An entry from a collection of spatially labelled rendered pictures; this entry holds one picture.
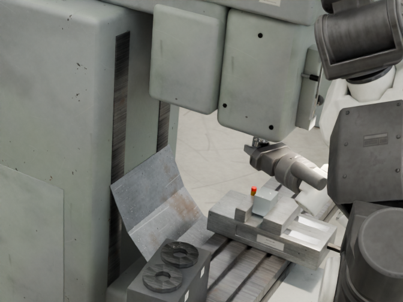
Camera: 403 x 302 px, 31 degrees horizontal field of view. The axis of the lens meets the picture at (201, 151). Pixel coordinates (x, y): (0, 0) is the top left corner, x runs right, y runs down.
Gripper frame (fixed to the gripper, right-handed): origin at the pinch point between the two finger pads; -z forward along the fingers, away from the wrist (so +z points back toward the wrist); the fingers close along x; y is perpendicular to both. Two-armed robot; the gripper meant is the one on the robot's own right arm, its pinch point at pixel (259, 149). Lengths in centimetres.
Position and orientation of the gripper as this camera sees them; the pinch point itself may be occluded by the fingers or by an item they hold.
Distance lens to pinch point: 194.1
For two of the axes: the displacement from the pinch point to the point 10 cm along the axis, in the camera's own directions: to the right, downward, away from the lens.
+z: 5.9, 4.1, -7.0
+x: -8.1, 2.1, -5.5
